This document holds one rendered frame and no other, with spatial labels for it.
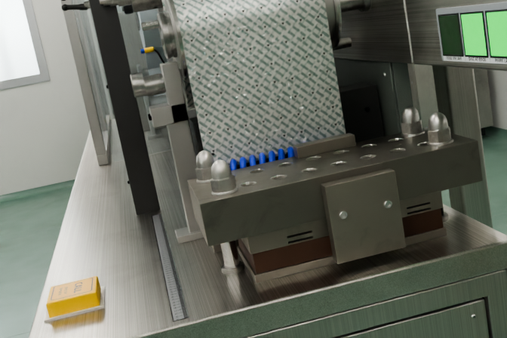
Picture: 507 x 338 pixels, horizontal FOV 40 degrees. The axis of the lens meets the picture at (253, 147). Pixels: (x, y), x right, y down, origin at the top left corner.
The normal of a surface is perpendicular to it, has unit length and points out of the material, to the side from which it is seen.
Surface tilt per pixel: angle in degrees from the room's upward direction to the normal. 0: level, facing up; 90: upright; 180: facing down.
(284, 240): 90
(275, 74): 90
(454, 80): 90
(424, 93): 90
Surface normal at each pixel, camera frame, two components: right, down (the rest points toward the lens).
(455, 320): 0.19, 0.15
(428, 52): -0.96, 0.21
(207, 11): 0.11, -0.20
